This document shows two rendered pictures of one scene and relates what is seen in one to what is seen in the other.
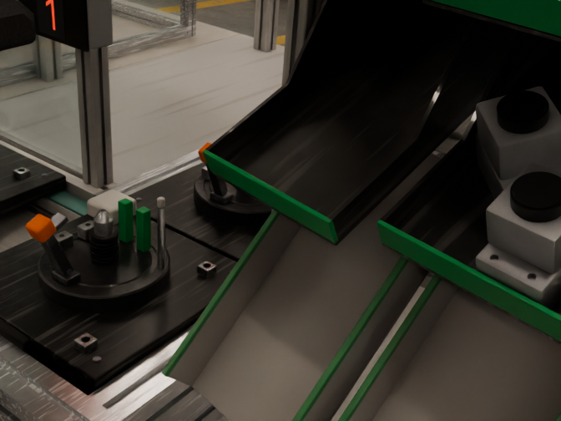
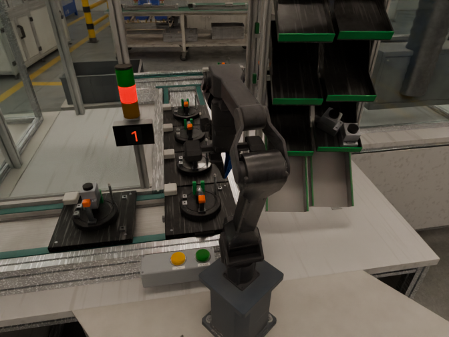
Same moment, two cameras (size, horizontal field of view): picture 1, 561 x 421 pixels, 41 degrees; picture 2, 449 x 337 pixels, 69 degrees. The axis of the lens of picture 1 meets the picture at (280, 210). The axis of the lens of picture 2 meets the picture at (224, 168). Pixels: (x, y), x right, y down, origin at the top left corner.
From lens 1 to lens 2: 0.76 m
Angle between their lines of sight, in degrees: 37
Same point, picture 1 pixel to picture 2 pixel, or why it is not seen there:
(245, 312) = not seen: hidden behind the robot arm
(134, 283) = (216, 201)
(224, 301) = not seen: hidden behind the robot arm
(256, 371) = (280, 197)
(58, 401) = not seen: hidden behind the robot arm
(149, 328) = (232, 209)
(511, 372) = (329, 165)
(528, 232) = (355, 135)
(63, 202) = (143, 198)
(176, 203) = (180, 178)
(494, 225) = (347, 137)
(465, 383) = (323, 172)
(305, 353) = (289, 186)
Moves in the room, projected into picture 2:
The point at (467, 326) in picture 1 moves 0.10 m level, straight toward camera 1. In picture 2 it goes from (315, 161) to (335, 176)
